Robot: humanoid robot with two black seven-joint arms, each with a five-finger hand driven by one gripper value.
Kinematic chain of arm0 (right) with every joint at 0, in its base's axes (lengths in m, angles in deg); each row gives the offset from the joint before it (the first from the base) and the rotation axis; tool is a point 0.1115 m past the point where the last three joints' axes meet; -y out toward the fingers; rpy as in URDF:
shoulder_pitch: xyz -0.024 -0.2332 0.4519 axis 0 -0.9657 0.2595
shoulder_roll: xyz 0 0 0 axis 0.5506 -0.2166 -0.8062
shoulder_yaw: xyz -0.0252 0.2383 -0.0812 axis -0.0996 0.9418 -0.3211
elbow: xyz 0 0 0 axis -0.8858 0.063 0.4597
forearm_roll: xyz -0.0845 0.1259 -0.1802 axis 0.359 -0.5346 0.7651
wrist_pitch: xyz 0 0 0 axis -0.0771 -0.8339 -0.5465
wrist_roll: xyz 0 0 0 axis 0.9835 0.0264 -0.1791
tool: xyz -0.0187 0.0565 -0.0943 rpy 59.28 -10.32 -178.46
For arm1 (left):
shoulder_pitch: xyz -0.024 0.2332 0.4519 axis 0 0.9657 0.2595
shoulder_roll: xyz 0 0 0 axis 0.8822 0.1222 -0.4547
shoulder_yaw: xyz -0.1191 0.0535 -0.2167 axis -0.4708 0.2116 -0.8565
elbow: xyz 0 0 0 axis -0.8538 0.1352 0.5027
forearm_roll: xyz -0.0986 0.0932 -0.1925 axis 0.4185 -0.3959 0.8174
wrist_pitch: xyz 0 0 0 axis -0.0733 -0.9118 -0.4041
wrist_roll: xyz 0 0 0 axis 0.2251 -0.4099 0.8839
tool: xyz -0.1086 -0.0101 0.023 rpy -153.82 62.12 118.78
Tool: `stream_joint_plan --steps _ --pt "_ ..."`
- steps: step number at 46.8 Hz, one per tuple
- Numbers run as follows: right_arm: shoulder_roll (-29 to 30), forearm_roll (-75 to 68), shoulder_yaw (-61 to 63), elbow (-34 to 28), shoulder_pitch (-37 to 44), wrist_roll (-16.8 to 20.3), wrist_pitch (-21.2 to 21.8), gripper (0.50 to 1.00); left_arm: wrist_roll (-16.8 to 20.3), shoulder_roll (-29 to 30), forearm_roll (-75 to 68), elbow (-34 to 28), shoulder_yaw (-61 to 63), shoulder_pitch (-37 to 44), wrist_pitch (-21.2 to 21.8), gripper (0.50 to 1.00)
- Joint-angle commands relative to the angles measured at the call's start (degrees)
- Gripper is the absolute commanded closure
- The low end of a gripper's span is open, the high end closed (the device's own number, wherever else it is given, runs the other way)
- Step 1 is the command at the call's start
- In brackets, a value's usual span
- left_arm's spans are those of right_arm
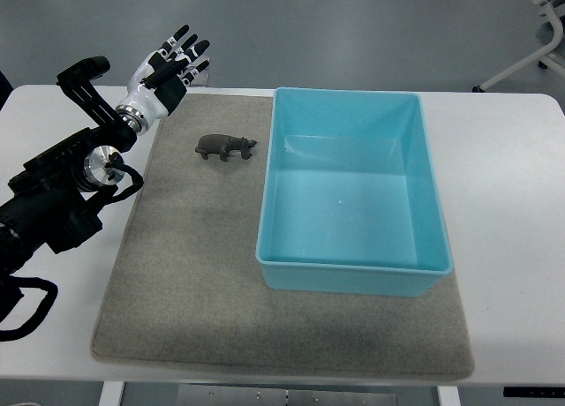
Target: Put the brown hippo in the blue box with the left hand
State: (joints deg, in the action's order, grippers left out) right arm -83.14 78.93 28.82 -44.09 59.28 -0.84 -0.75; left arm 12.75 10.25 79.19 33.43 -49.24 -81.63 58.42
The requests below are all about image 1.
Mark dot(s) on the brown hippo toy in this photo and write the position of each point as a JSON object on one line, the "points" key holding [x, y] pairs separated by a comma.
{"points": [[223, 145]]}

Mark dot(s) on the grey felt mat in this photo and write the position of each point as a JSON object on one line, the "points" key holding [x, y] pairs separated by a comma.
{"points": [[186, 291]]}

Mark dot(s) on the blue plastic box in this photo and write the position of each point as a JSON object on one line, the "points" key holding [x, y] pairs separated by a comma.
{"points": [[350, 202]]}

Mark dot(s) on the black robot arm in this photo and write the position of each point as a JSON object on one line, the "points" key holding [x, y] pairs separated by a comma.
{"points": [[60, 192]]}

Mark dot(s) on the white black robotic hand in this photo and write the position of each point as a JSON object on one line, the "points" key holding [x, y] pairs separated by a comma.
{"points": [[162, 80]]}

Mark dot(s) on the silver floor outlet plate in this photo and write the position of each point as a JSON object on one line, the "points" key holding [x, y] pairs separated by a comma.
{"points": [[200, 80]]}

